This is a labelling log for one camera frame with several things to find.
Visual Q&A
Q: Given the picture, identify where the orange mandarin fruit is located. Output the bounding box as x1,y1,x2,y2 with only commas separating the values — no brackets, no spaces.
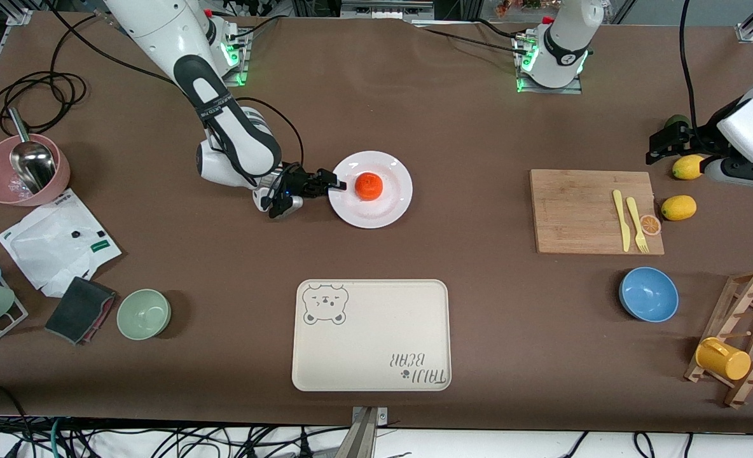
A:
355,172,384,202

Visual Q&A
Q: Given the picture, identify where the white round plate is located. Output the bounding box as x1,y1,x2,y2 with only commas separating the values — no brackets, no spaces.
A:
328,151,413,230

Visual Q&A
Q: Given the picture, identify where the yellow lemon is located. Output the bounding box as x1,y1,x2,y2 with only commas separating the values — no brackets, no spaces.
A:
661,195,697,221
672,155,707,181

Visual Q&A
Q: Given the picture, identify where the yellow plastic fork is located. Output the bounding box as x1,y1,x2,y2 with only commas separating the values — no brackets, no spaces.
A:
626,197,650,254

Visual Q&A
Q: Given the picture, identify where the yellow plastic knife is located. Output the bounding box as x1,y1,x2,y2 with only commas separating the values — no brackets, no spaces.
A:
612,190,632,253

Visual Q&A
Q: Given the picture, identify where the wooden cutting board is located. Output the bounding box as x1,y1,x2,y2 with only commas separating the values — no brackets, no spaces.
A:
530,169,665,256

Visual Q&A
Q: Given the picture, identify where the blue bowl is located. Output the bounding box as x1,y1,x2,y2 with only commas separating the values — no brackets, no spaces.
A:
619,267,679,323

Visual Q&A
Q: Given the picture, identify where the wooden cup rack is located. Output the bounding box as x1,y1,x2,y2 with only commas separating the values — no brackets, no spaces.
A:
684,269,753,408

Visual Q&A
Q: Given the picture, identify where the beige bear print tray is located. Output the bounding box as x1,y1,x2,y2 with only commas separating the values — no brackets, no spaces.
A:
292,279,452,392

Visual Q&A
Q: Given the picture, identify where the grey metal box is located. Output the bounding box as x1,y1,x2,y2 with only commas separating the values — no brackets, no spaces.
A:
340,0,435,21

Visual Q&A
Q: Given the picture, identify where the pale green bowl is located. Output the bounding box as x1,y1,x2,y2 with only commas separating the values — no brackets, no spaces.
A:
116,289,172,341

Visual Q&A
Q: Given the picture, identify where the yellow mug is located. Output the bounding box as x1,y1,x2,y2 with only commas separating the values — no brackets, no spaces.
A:
695,337,752,381

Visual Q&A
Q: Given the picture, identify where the dark grey folded cloth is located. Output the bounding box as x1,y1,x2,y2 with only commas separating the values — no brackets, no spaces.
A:
45,276,118,345

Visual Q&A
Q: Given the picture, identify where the white plastic bag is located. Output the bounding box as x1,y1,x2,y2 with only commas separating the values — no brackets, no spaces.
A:
0,188,123,298

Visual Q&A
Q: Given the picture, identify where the metal scoop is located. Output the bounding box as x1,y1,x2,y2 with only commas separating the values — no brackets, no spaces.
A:
6,107,57,195

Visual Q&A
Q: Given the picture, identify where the black hanging cable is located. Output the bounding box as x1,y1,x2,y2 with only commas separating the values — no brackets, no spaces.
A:
678,0,708,133

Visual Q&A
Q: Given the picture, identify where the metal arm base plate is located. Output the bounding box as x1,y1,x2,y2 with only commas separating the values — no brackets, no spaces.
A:
221,29,251,87
516,32,583,95

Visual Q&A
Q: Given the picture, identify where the black base cable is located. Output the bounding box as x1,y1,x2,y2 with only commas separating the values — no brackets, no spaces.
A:
224,15,283,45
408,19,530,58

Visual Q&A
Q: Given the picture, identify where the grey metal camera mount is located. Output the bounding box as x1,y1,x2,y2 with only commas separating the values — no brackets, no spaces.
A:
342,406,390,458

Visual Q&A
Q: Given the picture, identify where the teal floor cable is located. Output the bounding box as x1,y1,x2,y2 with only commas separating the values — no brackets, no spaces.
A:
48,417,67,458

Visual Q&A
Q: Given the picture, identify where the black floor cable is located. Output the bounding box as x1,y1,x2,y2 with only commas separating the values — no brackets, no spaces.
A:
0,382,31,440

